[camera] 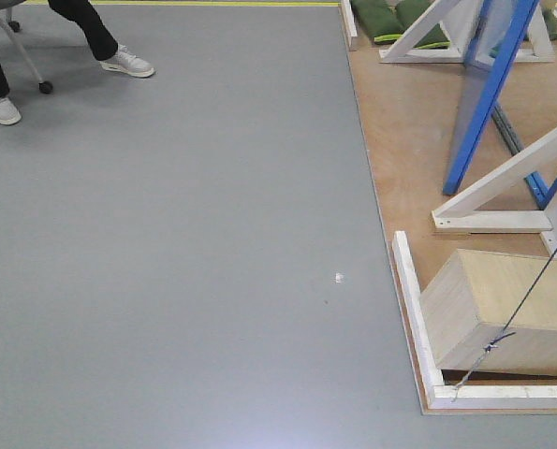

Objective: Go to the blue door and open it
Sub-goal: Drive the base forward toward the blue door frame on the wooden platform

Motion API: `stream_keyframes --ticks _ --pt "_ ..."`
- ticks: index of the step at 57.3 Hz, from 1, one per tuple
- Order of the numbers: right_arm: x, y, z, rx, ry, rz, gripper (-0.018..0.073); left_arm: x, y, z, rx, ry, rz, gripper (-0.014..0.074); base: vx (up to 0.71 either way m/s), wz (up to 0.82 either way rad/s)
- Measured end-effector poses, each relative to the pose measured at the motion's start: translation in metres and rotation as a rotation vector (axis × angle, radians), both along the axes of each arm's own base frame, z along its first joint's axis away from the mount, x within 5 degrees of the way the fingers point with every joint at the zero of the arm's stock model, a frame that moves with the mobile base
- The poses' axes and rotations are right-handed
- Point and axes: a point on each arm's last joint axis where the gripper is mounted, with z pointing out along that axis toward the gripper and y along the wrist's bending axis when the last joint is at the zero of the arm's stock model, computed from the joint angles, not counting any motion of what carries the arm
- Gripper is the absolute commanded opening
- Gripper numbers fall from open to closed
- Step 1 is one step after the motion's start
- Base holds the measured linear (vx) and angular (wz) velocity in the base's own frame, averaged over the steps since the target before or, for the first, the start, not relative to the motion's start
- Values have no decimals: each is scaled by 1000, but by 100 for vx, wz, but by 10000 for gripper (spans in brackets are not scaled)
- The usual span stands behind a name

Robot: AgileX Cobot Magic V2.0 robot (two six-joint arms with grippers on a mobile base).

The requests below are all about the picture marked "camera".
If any plywood base platform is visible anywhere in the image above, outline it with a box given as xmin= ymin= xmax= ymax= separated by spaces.
xmin=339 ymin=7 xmax=557 ymax=416

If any left green sandbag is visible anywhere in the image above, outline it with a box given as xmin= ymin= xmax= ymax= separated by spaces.
xmin=351 ymin=0 xmax=404 ymax=44

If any white left sneaker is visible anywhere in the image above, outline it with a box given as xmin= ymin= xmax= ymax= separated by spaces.
xmin=100 ymin=45 xmax=155 ymax=79

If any green sandbag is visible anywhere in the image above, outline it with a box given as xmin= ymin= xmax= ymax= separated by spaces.
xmin=396 ymin=0 xmax=451 ymax=51
xmin=351 ymin=0 xmax=404 ymax=44

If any white triangular brace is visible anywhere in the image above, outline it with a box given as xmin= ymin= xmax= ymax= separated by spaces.
xmin=379 ymin=1 xmax=555 ymax=64
xmin=432 ymin=127 xmax=557 ymax=234

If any white near edge batten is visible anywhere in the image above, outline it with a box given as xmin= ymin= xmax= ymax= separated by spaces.
xmin=391 ymin=231 xmax=444 ymax=413

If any white near triangular brace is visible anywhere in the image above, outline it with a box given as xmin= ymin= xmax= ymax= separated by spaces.
xmin=432 ymin=127 xmax=557 ymax=234

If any white edge batten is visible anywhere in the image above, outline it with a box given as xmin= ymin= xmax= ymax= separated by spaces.
xmin=428 ymin=385 xmax=557 ymax=412
xmin=391 ymin=231 xmax=444 ymax=413
xmin=340 ymin=0 xmax=359 ymax=51

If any black trouser left leg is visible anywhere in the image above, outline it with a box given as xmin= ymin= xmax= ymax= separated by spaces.
xmin=49 ymin=0 xmax=119 ymax=61

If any blue door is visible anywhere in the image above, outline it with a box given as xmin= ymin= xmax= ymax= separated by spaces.
xmin=442 ymin=1 xmax=538 ymax=196

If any white far triangular brace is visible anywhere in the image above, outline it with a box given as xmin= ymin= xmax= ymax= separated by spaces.
xmin=379 ymin=1 xmax=555 ymax=64

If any white far edge batten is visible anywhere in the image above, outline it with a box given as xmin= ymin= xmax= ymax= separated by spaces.
xmin=340 ymin=0 xmax=359 ymax=51

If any white front edge batten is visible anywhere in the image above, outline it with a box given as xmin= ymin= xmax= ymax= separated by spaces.
xmin=428 ymin=385 xmax=557 ymax=412

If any grey office chair base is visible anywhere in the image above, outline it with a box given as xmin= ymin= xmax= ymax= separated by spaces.
xmin=0 ymin=0 xmax=53 ymax=94

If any right green sandbag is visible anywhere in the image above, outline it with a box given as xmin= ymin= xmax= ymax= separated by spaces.
xmin=396 ymin=0 xmax=451 ymax=51

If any light wooden box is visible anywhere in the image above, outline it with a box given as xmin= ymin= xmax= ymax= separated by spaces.
xmin=419 ymin=250 xmax=557 ymax=376

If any yellow floor tape line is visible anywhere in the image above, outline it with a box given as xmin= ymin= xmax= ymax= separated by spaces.
xmin=90 ymin=0 xmax=340 ymax=7

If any dark blue rope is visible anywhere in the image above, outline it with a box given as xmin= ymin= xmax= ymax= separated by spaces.
xmin=450 ymin=217 xmax=557 ymax=403

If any blue door frame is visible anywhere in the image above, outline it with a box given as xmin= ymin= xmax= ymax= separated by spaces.
xmin=491 ymin=103 xmax=557 ymax=210

